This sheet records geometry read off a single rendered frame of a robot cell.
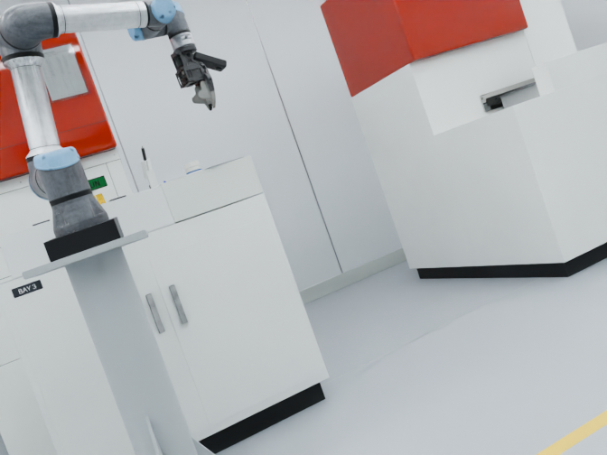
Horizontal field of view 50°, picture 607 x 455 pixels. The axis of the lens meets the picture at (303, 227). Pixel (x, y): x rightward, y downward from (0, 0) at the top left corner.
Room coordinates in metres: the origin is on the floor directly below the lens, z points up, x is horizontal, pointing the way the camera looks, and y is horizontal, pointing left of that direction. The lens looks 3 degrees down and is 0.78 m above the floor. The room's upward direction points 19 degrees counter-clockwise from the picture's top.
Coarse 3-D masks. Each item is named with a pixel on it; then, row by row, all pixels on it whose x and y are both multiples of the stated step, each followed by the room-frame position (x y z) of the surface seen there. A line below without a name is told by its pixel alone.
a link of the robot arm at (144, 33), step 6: (132, 30) 2.10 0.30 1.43; (138, 30) 2.09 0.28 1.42; (144, 30) 2.09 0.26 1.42; (150, 30) 2.07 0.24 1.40; (162, 30) 2.14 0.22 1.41; (132, 36) 2.12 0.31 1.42; (138, 36) 2.10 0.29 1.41; (144, 36) 2.11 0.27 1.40; (150, 36) 2.12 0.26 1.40; (156, 36) 2.15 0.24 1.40
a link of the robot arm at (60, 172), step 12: (36, 156) 1.79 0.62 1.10; (48, 156) 1.77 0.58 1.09; (60, 156) 1.77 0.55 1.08; (72, 156) 1.80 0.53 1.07; (36, 168) 1.79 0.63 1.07; (48, 168) 1.77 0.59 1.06; (60, 168) 1.77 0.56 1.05; (72, 168) 1.79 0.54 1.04; (36, 180) 1.85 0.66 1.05; (48, 180) 1.77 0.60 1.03; (60, 180) 1.77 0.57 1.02; (72, 180) 1.78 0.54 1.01; (84, 180) 1.81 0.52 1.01; (48, 192) 1.79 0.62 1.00; (60, 192) 1.77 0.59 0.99; (72, 192) 1.78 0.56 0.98
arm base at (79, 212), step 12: (84, 192) 1.80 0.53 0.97; (60, 204) 1.78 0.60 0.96; (72, 204) 1.78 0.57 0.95; (84, 204) 1.79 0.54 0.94; (96, 204) 1.82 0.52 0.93; (60, 216) 1.78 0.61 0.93; (72, 216) 1.77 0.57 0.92; (84, 216) 1.77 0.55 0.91; (96, 216) 1.79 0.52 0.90; (60, 228) 1.77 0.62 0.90; (72, 228) 1.76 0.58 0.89
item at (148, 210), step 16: (144, 192) 2.28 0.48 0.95; (160, 192) 2.30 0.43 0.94; (112, 208) 2.23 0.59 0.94; (128, 208) 2.25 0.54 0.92; (144, 208) 2.27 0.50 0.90; (160, 208) 2.29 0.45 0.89; (48, 224) 2.15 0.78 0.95; (128, 224) 2.24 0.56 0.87; (144, 224) 2.26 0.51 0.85; (160, 224) 2.28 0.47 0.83; (0, 240) 2.09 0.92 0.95; (16, 240) 2.11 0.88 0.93; (32, 240) 2.13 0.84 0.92; (48, 240) 2.14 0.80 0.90; (16, 256) 2.10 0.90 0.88; (32, 256) 2.12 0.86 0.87; (48, 256) 2.14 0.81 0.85; (16, 272) 2.10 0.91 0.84
